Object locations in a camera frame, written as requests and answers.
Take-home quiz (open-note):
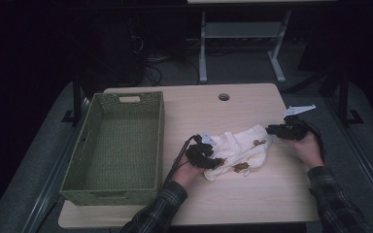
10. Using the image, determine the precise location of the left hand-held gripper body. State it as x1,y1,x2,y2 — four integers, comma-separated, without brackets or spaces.
185,131,219,169

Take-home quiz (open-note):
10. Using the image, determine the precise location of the person's left hand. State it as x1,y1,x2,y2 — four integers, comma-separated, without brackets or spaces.
171,154,209,189

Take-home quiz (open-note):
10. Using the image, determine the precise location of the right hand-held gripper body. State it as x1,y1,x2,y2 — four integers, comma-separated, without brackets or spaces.
273,104,318,142

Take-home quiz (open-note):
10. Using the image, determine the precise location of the tangle of floor cables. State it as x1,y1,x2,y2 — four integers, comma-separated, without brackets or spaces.
128,32,202,87

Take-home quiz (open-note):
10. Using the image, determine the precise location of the left hand-held gripper black cable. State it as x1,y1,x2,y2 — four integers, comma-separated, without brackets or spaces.
162,134,199,190

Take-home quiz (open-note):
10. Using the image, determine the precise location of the black metal stand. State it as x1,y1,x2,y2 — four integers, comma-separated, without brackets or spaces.
61,73,85,126
335,68,365,126

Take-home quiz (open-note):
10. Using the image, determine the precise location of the right hand-held gripper black cable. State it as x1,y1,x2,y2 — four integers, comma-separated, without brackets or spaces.
304,120,326,163

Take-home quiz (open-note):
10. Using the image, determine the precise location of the white metal frame desk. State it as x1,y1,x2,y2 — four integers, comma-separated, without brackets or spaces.
187,0,338,84

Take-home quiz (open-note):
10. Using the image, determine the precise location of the person's right hand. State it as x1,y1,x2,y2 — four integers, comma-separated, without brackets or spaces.
290,130,325,170

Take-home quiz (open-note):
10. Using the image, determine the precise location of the aluminium rail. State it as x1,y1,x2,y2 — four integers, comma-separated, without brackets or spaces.
20,96,92,233
323,96,373,225

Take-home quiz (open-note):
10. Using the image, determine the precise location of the white towel with brown print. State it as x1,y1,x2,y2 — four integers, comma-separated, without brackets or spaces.
203,124,273,183

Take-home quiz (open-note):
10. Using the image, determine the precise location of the green woven basket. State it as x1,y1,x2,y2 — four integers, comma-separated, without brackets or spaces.
58,91,165,207

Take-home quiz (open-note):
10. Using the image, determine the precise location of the hand-held gripper black cable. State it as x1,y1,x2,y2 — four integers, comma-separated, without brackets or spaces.
162,134,199,190
304,120,326,163

